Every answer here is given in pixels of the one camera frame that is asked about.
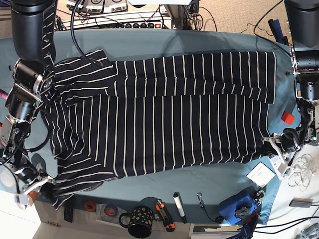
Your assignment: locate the teal table cloth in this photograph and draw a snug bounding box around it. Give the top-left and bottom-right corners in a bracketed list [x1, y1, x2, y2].
[0, 28, 310, 226]

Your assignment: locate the black mug yellow pattern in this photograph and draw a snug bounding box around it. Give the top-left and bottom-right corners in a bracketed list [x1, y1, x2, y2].
[119, 206, 154, 239]

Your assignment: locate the black remote control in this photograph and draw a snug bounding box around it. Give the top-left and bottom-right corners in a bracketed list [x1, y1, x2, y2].
[64, 197, 74, 223]

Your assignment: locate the purple tape roll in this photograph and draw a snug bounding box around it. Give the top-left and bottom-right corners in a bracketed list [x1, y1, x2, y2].
[104, 204, 118, 217]

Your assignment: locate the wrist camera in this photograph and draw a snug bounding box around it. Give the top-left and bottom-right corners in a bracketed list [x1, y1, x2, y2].
[14, 194, 29, 209]
[277, 163, 294, 180]

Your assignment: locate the white paper card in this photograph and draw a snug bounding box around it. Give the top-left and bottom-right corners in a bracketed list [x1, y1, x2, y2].
[246, 162, 275, 188]

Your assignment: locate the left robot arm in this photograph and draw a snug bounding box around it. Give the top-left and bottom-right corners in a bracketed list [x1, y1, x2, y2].
[263, 0, 319, 164]

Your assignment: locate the navy white striped t-shirt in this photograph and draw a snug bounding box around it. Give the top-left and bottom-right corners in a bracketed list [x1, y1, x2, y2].
[43, 50, 277, 209]

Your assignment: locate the orange tape roll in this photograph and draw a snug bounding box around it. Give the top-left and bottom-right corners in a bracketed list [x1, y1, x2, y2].
[83, 201, 96, 212]

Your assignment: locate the carabiner with black cord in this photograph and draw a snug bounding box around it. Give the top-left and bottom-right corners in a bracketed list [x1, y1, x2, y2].
[197, 192, 224, 224]

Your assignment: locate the grey adapter box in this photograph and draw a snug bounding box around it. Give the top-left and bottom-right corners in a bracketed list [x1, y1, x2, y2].
[289, 198, 313, 208]

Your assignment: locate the red cube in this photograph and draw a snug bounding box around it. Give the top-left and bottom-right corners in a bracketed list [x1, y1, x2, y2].
[281, 111, 295, 125]

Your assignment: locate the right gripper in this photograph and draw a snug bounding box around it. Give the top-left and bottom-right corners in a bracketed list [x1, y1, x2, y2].
[9, 163, 55, 197]

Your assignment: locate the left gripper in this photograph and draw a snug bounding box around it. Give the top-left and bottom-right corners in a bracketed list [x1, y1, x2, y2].
[261, 128, 303, 166]

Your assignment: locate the white black marker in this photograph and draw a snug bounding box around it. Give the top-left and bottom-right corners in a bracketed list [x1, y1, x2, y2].
[173, 192, 187, 224]

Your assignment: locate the blue clamp device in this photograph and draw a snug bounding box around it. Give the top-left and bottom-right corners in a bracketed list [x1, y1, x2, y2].
[218, 189, 265, 225]

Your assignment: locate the white packaged item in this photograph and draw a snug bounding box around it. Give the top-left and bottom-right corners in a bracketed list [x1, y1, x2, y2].
[269, 155, 282, 175]

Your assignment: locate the black power strip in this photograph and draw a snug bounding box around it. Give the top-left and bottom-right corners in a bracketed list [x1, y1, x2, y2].
[106, 22, 163, 29]

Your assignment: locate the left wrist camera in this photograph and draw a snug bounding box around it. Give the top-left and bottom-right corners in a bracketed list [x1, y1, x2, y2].
[277, 163, 294, 180]

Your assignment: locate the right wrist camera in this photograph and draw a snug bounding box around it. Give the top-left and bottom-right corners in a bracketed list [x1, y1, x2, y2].
[14, 194, 29, 209]

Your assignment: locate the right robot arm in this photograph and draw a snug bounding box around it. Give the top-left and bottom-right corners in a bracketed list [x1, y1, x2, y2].
[0, 0, 57, 197]

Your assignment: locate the orange black utility knife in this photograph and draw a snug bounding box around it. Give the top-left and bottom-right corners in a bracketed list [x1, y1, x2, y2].
[156, 199, 175, 233]

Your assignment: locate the white cable bundle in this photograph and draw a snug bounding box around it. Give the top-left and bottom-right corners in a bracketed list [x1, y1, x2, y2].
[288, 153, 318, 192]

